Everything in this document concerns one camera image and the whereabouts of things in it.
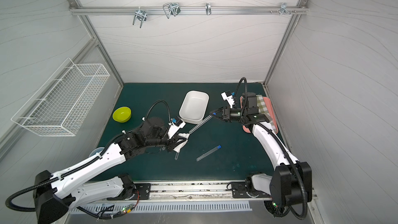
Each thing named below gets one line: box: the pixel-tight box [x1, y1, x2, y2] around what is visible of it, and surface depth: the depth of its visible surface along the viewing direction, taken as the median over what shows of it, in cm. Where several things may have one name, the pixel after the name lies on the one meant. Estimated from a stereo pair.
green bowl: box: [112, 106, 132, 123], surface depth 101 cm
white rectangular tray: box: [178, 90, 210, 125], surface depth 109 cm
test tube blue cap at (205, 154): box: [195, 144, 222, 162], surface depth 87 cm
